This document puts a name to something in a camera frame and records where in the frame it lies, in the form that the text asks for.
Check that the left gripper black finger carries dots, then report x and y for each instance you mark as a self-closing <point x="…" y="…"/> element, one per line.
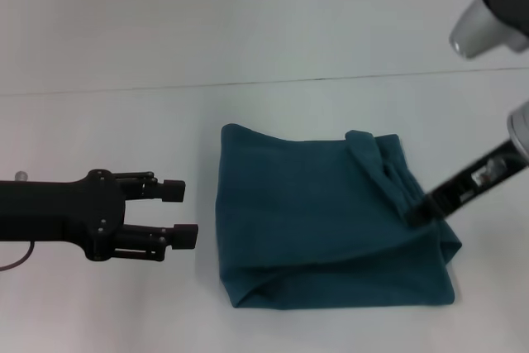
<point x="165" y="189"/>
<point x="169" y="239"/>

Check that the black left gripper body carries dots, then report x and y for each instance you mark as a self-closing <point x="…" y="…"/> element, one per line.
<point x="62" y="212"/>

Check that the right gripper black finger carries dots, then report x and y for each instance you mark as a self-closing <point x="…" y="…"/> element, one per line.
<point x="425" y="210"/>

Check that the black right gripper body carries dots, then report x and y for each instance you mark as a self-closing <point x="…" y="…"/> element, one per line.
<point x="475" y="181"/>

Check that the teal FREE print T-shirt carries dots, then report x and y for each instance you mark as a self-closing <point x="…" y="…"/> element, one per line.
<point x="310" y="225"/>

